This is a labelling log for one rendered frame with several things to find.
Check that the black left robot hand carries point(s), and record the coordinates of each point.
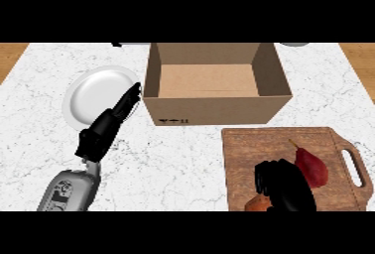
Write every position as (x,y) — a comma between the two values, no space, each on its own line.
(103,131)

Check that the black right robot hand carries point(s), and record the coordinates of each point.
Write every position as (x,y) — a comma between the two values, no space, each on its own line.
(288,187)

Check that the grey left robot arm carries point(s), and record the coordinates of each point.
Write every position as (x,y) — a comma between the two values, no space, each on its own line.
(68,191)

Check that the brown wooden cutting board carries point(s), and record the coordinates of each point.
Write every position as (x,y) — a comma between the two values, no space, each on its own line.
(243,149)

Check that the open cardboard box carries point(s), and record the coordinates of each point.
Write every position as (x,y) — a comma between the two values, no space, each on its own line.
(214,86)

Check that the red pear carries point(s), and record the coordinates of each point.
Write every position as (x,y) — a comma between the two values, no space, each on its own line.
(311,167)

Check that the white round plate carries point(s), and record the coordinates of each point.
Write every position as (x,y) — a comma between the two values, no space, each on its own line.
(94,94)

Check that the black and grey object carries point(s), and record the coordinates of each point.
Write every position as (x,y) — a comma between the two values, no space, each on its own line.
(127,43)

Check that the grey round object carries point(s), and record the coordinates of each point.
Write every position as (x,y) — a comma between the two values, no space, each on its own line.
(294,44)

